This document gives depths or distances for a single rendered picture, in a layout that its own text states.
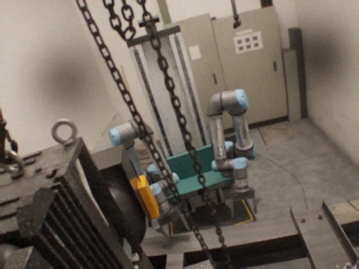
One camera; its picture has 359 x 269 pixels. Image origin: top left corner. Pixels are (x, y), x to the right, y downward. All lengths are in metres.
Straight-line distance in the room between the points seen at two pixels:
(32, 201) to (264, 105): 3.34
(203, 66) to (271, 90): 0.99
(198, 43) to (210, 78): 0.48
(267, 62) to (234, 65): 0.44
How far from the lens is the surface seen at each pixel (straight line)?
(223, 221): 2.03
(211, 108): 1.43
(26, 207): 0.45
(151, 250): 1.58
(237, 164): 1.37
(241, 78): 3.37
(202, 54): 3.24
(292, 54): 3.48
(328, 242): 1.46
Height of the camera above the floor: 1.84
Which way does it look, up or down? 25 degrees down
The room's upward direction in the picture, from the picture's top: 17 degrees counter-clockwise
